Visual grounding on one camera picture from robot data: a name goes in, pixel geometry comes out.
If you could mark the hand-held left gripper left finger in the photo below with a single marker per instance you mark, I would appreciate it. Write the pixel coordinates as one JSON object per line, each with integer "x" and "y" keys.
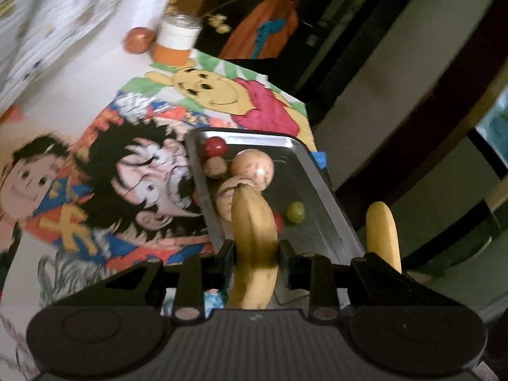
{"x": 227, "y": 254}

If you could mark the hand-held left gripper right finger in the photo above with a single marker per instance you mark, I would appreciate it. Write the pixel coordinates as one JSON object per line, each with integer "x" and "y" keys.
{"x": 286, "y": 258}

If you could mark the curved yellow banana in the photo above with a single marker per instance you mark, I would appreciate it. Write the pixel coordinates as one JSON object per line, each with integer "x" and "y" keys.
{"x": 254, "y": 238}

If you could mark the small red fruit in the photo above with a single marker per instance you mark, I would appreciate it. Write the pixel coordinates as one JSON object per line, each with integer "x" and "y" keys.
{"x": 278, "y": 223}

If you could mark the green grape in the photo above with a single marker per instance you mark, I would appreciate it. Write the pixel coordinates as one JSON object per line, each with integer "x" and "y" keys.
{"x": 296, "y": 212}

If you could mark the striped pepino melon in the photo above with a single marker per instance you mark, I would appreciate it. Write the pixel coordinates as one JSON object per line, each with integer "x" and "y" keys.
{"x": 225, "y": 203}

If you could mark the beige spotted round fruit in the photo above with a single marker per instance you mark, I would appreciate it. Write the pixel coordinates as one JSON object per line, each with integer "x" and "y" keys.
{"x": 254, "y": 168}

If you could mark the metal tray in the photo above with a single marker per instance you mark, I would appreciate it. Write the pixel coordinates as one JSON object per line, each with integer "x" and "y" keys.
{"x": 309, "y": 166}

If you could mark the brown longan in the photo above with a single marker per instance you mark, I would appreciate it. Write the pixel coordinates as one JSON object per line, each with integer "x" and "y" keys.
{"x": 215, "y": 166}

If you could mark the red cherry tomato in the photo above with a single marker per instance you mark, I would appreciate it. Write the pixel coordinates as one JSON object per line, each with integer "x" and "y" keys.
{"x": 216, "y": 147}

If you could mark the spiky-haired cartoon drawing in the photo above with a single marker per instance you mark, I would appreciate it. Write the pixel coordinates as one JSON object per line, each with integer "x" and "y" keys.
{"x": 131, "y": 174}

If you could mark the yellow bear drawing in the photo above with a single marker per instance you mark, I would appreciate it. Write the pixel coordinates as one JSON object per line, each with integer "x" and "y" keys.
{"x": 214, "y": 87}

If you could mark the cartoon child drawing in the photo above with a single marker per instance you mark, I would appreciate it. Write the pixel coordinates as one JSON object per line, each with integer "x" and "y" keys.
{"x": 27, "y": 174}

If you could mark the white and orange jar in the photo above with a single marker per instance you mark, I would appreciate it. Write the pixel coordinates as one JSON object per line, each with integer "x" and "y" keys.
{"x": 176, "y": 39}

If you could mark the orange dress painting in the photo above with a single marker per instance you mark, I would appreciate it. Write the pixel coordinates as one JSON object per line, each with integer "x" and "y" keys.
{"x": 270, "y": 27}

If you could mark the red apple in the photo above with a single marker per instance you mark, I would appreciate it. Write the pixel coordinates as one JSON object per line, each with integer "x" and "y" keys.
{"x": 139, "y": 40}

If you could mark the dried yellow flower twig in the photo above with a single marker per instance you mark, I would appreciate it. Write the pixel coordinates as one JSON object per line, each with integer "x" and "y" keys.
{"x": 218, "y": 22}

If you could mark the blue landscape picture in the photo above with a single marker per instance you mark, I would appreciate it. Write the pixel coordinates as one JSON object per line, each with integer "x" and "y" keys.
{"x": 494, "y": 123}

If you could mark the round dark wooden frame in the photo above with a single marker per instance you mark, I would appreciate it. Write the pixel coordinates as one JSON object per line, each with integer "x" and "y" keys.
{"x": 456, "y": 119}

